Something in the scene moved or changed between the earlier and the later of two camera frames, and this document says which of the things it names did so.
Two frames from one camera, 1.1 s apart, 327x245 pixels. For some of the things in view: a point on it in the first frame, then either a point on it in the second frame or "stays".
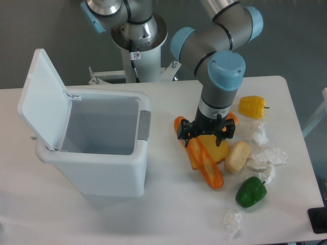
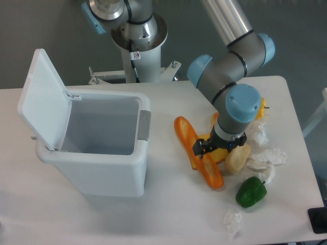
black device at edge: (318, 217) stays
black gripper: (202, 125) → (214, 142)
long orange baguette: (202, 158) stays
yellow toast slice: (219, 153) stays
